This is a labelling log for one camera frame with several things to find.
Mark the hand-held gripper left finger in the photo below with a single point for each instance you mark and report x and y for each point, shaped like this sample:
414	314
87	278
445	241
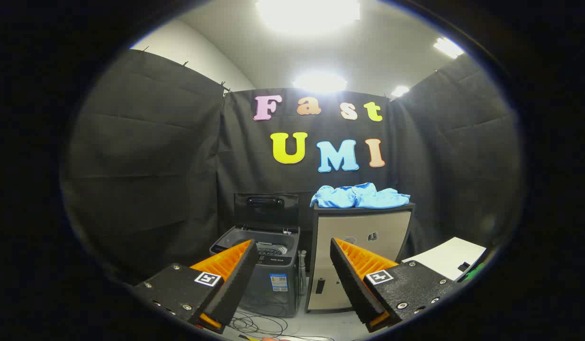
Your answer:
235	289

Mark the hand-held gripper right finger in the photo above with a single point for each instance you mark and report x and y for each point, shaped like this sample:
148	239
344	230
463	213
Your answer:
354	289

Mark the grey washing machine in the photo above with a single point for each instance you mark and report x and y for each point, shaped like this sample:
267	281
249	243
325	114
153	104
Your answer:
254	299

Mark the light blue shirt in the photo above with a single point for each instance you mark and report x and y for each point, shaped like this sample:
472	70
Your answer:
368	198

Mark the beige cabinet with black top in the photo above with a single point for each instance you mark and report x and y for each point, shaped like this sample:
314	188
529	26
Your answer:
358	227

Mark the white board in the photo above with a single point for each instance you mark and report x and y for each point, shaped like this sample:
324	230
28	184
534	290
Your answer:
444	255

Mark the small black block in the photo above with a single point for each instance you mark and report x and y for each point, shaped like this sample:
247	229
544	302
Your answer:
463	266

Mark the green object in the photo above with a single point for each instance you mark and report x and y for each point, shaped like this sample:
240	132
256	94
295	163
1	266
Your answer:
476	272

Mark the black backdrop cloth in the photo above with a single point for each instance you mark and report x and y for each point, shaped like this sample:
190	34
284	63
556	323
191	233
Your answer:
155	166

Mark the small ceiling light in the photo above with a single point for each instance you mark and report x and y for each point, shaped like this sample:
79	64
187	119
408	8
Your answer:
400	91

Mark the long strip ceiling light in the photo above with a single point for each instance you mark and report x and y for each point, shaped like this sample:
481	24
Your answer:
447	47

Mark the large round ceiling light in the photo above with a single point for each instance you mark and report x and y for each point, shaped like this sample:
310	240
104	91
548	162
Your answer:
306	14

